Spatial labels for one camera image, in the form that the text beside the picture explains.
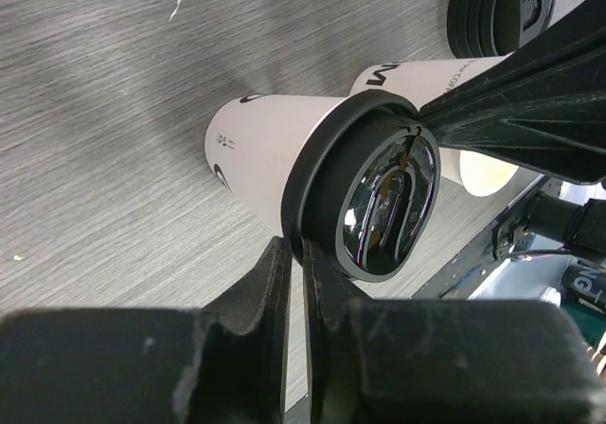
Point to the white paper cup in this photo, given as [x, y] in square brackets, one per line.
[265, 150]
[430, 84]

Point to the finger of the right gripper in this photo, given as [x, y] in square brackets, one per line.
[351, 379]

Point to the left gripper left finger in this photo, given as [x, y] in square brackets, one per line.
[240, 340]

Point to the stack of black lids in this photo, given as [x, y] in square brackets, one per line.
[491, 28]

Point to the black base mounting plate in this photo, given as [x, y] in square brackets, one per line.
[487, 251]

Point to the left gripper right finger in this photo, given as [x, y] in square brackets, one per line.
[542, 107]

